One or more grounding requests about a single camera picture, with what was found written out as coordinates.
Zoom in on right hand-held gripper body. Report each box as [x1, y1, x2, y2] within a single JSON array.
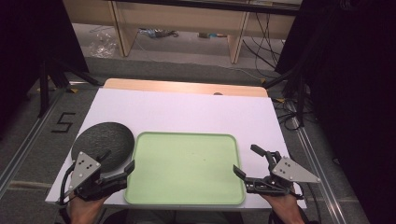
[[244, 156, 322, 198]]

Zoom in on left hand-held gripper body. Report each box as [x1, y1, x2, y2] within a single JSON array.
[[66, 151, 128, 202]]

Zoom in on black round textured plate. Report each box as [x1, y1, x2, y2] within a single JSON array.
[[70, 121, 136, 174]]

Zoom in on person's right hand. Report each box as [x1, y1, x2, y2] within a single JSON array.
[[261, 191, 305, 224]]

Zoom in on person's left hand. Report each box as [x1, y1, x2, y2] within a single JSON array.
[[65, 193, 110, 224]]

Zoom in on light green plastic tray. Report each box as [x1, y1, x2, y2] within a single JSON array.
[[123, 131, 247, 206]]

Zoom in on black metal stand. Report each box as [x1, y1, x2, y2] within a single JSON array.
[[262, 65, 308, 128], [36, 57, 104, 119]]

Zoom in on white board table cover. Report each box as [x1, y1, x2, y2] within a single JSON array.
[[45, 87, 308, 210]]

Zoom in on black curtain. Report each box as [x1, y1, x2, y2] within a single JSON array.
[[275, 0, 396, 224], [0, 0, 91, 132]]

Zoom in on clear plastic bag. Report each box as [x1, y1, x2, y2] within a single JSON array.
[[88, 30, 120, 60]]

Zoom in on small flat item under desk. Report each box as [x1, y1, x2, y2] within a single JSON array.
[[197, 32, 229, 40]]

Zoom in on dark bundle under desk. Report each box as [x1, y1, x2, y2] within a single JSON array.
[[137, 27, 180, 39]]

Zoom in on light wooden desk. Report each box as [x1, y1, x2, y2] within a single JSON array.
[[62, 0, 304, 65]]

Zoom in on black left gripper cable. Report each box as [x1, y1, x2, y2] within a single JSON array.
[[58, 162, 78, 207]]

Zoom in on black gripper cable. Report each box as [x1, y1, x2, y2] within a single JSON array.
[[292, 182, 323, 224], [58, 162, 78, 207]]

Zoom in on metal floor rail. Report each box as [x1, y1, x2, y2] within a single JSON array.
[[0, 88, 69, 191], [288, 102, 349, 224]]

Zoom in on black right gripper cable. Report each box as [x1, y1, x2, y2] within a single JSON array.
[[292, 182, 323, 224]]

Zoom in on black cables on floor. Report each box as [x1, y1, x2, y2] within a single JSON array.
[[274, 97, 308, 133]]

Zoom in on hanging black cables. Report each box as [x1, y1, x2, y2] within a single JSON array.
[[242, 11, 286, 77]]

